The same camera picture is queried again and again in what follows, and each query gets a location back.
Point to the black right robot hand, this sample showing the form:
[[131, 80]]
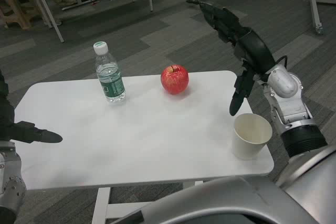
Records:
[[254, 48]]

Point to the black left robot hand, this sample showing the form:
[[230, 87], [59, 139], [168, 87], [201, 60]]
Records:
[[29, 132]]

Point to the white paper cup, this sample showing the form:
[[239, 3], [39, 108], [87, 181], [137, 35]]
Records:
[[245, 145]]

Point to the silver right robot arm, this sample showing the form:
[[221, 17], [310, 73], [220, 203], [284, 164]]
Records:
[[286, 87]]

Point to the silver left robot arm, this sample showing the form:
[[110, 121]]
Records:
[[10, 176]]

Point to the white metal wheeled stand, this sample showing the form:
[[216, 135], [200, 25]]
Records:
[[313, 1]]

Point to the red apple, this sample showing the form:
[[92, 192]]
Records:
[[174, 79]]

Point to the clear water bottle green label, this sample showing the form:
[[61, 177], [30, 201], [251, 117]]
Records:
[[111, 82]]

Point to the beige plastic stool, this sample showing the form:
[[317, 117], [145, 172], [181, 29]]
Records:
[[18, 11]]

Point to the silver robot chest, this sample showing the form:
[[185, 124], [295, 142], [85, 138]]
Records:
[[223, 197]]

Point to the white table frame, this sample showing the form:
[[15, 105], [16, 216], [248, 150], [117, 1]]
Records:
[[101, 203]]

